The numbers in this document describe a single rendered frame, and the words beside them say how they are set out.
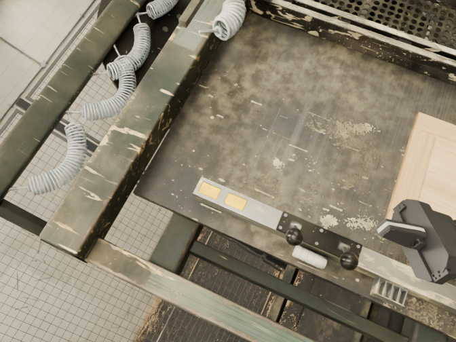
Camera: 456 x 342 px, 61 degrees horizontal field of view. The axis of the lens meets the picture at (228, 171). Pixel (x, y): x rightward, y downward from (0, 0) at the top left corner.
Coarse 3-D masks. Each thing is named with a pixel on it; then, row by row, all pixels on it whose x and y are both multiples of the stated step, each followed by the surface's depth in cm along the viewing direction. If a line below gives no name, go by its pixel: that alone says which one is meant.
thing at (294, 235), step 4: (292, 224) 91; (296, 224) 91; (300, 224) 91; (292, 228) 81; (296, 228) 81; (300, 228) 91; (288, 232) 81; (292, 232) 80; (296, 232) 80; (300, 232) 81; (288, 236) 80; (292, 236) 80; (296, 236) 80; (300, 236) 80; (288, 240) 81; (292, 240) 80; (296, 240) 80; (300, 240) 80; (292, 244) 80; (296, 244) 80
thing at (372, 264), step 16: (224, 192) 96; (224, 208) 95; (256, 208) 94; (272, 208) 94; (256, 224) 95; (272, 224) 93; (336, 256) 90; (368, 256) 90; (384, 256) 90; (368, 272) 90; (384, 272) 89; (400, 272) 89; (416, 288) 88; (432, 288) 88; (448, 288) 88; (432, 304) 90; (448, 304) 87
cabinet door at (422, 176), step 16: (416, 128) 107; (432, 128) 107; (448, 128) 107; (416, 144) 105; (432, 144) 105; (448, 144) 105; (416, 160) 103; (432, 160) 103; (448, 160) 103; (400, 176) 101; (416, 176) 101; (432, 176) 101; (448, 176) 101; (400, 192) 99; (416, 192) 99; (432, 192) 100; (448, 192) 100; (432, 208) 98; (448, 208) 98
